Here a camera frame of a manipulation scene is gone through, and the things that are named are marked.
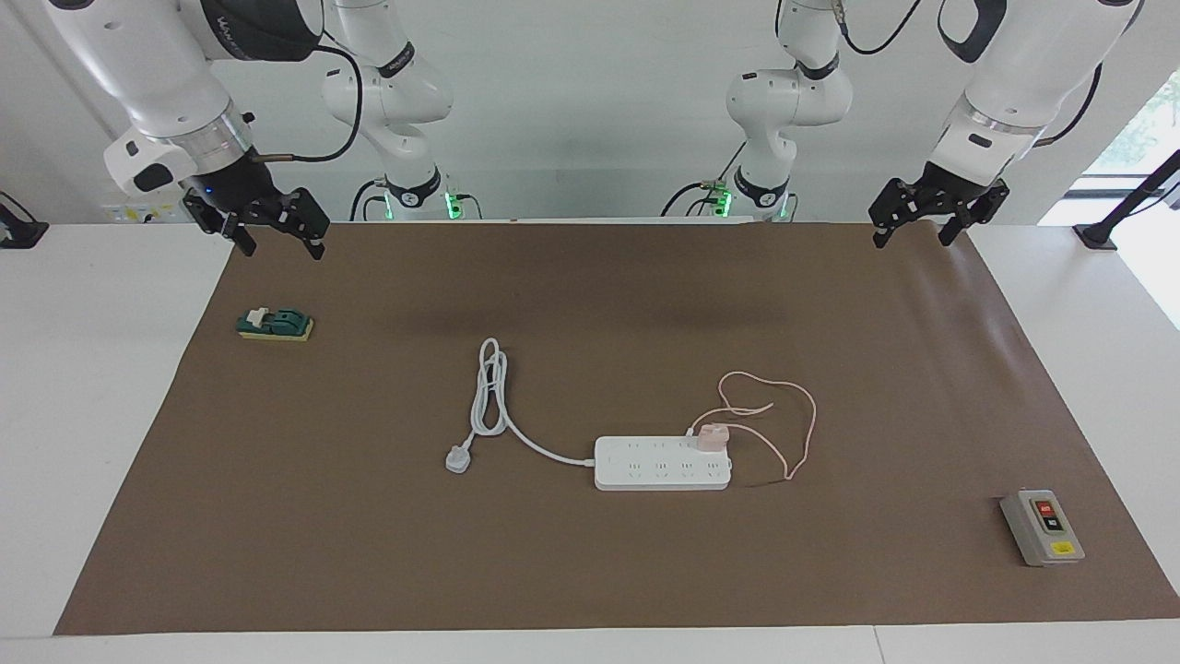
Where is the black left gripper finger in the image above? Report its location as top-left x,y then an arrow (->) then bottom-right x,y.
938,180 -> 1010,247
868,178 -> 918,250

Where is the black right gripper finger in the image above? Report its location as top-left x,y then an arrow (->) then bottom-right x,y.
281,188 -> 331,261
183,189 -> 257,257

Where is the pink charging cable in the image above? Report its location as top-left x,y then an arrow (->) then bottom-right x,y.
686,372 -> 818,483

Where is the white power strip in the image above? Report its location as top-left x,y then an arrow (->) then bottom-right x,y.
594,435 -> 734,492

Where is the black angled stand with clamp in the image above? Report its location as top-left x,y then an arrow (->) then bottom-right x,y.
1074,149 -> 1180,252

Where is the bright window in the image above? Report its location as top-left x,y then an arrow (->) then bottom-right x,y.
1040,69 -> 1180,331

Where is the brown table mat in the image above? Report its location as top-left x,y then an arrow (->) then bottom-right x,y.
53,221 -> 1180,635

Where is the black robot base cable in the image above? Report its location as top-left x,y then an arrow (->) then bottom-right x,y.
348,178 -> 393,222
660,138 -> 749,219

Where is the white wall socket box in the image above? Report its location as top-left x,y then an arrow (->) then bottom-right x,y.
100,198 -> 190,225

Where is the green knife switch yellow base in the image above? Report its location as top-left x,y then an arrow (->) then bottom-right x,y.
237,306 -> 315,343

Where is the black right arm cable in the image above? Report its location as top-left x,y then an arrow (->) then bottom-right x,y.
254,44 -> 363,164

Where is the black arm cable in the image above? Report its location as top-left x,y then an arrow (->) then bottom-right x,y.
254,44 -> 363,164
834,0 -> 1104,148

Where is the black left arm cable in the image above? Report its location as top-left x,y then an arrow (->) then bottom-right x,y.
834,0 -> 1104,148

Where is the black table clamp mount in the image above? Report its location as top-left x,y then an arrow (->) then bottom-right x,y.
0,191 -> 49,250

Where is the white power cord with plug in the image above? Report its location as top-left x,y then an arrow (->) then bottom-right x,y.
445,338 -> 598,475

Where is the grey push button switch box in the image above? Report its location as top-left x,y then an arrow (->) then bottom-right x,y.
1000,489 -> 1086,567

